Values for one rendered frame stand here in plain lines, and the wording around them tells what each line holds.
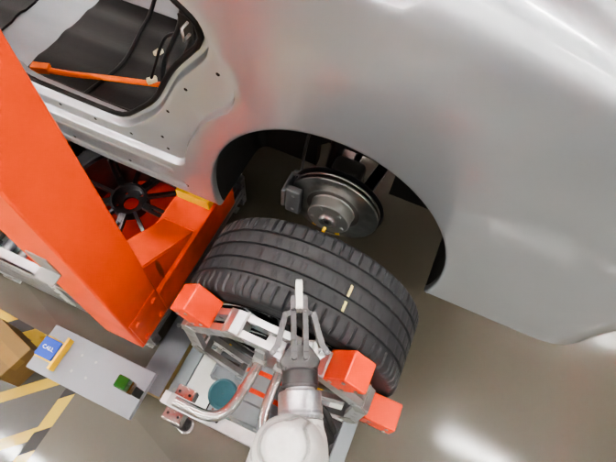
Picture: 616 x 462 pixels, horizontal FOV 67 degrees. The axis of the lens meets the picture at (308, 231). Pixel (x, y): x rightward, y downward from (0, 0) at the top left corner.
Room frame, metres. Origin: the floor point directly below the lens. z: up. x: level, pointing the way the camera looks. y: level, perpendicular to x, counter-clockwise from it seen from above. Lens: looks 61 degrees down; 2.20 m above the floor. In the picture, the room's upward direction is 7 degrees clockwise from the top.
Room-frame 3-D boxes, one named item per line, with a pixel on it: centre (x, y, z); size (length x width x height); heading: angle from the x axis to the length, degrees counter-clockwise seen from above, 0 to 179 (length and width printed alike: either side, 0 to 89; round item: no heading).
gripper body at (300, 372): (0.23, -0.02, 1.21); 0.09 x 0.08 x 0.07; 8
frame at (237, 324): (0.30, 0.04, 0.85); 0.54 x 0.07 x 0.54; 72
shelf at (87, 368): (0.30, 0.71, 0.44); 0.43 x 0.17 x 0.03; 72
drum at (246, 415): (0.23, 0.06, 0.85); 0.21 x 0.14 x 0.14; 162
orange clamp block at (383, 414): (0.21, -0.26, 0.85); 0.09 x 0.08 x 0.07; 72
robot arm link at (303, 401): (0.15, -0.03, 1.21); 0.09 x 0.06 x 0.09; 98
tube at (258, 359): (0.22, 0.17, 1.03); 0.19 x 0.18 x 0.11; 162
